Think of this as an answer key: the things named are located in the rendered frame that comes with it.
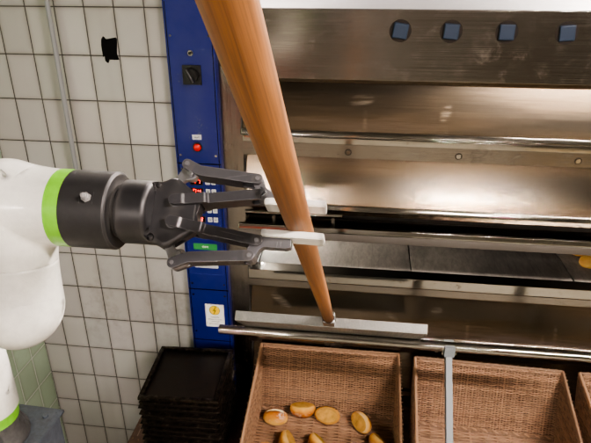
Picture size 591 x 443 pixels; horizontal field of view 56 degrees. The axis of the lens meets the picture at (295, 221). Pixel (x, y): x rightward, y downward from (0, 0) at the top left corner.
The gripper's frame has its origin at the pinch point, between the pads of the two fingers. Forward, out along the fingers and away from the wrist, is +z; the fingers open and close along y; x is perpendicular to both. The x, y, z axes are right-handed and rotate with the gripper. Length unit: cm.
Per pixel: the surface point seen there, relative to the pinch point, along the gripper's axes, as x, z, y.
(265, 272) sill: -144, -25, -21
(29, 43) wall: -92, -104, -82
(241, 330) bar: -116, -27, 4
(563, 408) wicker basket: -161, 87, 18
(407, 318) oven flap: -154, 29, -9
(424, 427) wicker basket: -173, 38, 30
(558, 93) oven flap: -100, 67, -75
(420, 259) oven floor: -155, 33, -32
